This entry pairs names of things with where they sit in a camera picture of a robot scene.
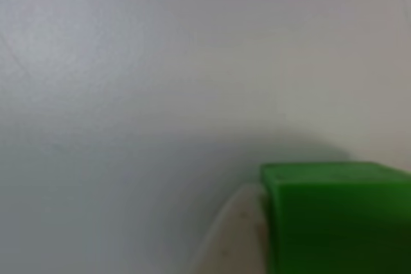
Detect green cube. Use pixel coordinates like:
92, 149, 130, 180
259, 161, 411, 274

